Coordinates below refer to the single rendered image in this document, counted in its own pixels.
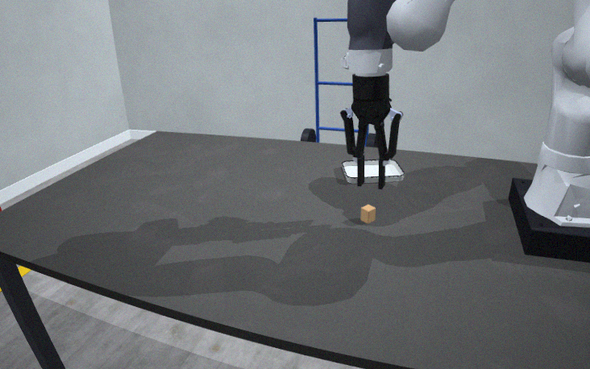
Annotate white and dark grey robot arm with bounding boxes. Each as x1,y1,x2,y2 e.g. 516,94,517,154
340,0,590,228

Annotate tan cube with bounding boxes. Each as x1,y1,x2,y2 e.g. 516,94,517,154
361,205,376,224

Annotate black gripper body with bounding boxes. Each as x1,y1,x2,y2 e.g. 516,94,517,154
351,73,392,125

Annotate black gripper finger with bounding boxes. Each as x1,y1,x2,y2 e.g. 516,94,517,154
340,107,368,187
372,108,403,189

